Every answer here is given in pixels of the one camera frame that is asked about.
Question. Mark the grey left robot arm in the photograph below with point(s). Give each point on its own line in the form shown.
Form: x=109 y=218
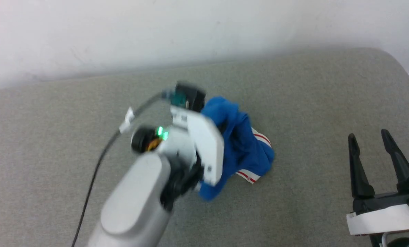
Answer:
x=136 y=202

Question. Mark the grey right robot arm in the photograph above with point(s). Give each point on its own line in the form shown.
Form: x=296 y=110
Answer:
x=403 y=241

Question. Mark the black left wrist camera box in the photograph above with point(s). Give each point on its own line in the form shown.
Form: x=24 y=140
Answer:
x=190 y=96

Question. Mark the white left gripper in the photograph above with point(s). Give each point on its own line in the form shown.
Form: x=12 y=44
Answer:
x=206 y=144

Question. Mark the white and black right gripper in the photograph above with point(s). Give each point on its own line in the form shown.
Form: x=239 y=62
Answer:
x=386 y=216

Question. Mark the blue garment with striped trim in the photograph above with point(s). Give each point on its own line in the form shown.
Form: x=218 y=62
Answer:
x=245 y=147

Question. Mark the grey fabric sofa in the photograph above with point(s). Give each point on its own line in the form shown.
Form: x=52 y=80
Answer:
x=311 y=96

